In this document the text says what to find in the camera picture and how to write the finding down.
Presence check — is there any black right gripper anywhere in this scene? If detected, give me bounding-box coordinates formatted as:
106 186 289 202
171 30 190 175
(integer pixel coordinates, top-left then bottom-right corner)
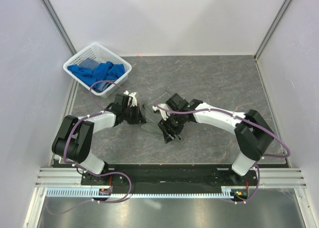
158 111 185 143

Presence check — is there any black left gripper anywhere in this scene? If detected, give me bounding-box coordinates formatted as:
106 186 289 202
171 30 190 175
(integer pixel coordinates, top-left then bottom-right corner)
122 104 145 124

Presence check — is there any grey green napkin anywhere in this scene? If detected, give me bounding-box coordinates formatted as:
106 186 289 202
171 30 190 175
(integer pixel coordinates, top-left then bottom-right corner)
141 89 172 135

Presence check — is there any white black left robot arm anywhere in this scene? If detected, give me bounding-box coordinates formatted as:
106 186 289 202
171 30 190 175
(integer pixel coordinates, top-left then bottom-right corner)
51 91 146 185

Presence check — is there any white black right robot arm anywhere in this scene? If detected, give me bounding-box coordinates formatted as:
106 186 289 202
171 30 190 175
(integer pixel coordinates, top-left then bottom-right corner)
152 94 274 185

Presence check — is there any blue towel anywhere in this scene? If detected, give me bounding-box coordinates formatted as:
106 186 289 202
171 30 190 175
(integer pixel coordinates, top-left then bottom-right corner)
67 62 125 92

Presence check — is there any white plastic basket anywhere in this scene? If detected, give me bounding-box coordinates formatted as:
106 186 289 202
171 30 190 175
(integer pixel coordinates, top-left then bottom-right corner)
63 43 132 98

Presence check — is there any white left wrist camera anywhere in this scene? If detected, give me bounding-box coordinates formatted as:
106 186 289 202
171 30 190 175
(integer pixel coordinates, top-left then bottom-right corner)
124 91 138 107

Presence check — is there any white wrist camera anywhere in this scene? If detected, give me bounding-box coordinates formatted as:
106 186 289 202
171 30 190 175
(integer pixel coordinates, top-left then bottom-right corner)
124 91 138 107
152 104 171 121

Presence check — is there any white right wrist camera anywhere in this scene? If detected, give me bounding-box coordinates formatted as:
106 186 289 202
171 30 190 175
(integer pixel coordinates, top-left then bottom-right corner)
152 104 171 121

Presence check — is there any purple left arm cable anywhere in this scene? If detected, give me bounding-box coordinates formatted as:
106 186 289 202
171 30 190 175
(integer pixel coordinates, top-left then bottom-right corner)
46 80 133 215

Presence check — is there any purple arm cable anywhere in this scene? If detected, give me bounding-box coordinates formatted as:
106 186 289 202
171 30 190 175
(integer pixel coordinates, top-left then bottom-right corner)
46 80 133 215
152 105 292 206

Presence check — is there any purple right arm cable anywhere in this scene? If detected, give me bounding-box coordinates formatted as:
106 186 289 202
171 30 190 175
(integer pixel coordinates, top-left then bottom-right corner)
152 105 292 206

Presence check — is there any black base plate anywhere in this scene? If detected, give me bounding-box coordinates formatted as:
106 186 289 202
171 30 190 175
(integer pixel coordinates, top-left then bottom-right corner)
81 164 257 193

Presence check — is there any grey slotted cable duct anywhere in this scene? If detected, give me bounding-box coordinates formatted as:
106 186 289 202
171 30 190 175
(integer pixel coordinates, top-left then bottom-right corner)
46 187 234 199

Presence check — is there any aluminium frame post left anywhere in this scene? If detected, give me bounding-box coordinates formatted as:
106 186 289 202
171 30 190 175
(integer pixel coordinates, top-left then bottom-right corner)
40 0 77 55

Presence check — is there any aluminium frame post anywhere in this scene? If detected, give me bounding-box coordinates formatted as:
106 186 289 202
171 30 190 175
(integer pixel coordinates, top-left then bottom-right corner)
253 0 293 62
40 0 77 55

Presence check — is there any aluminium frame post right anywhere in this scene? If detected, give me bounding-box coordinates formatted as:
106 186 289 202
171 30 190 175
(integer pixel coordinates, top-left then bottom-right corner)
253 0 293 62

